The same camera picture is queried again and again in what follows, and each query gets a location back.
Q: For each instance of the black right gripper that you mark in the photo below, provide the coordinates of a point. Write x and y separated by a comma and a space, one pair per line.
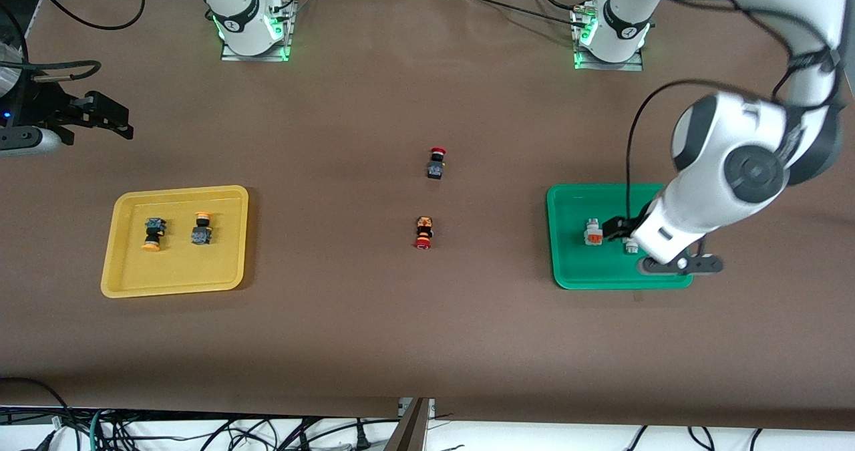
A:
41, 105

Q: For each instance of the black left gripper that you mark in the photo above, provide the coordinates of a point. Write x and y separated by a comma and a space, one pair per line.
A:
635, 224

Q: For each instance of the green push button white body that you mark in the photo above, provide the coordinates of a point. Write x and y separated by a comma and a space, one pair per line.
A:
592, 232

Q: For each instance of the white orange switch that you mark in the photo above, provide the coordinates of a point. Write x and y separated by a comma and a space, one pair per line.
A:
631, 246

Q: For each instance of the yellow push button blue body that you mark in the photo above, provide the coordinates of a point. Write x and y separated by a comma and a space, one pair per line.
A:
153, 234

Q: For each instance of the orange button black switch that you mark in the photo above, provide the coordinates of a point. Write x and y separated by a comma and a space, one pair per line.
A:
202, 228

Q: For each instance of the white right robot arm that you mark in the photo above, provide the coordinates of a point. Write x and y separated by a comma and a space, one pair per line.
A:
234, 3

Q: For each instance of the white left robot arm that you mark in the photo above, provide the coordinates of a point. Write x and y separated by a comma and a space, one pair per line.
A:
755, 143

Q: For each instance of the green plastic tray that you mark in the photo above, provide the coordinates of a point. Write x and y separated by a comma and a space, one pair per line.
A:
574, 264

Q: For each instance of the yellow plastic tray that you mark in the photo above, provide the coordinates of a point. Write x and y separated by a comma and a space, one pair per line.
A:
200, 270

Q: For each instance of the red button blue black body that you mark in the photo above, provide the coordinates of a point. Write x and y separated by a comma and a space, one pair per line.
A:
436, 163

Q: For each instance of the red button orange black body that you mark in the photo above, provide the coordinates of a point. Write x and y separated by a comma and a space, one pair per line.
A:
423, 232

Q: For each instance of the brown table cover mat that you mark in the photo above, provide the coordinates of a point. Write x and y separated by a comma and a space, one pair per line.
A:
401, 337

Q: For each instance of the black power plug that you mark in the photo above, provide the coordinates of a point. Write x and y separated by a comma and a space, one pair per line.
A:
362, 437

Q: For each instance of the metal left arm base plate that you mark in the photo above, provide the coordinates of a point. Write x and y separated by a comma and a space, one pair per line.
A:
609, 65

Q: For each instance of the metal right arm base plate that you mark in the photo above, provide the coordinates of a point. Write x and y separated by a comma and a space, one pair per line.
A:
257, 57

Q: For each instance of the small white metal bracket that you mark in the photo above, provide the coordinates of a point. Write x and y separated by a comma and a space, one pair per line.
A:
431, 407

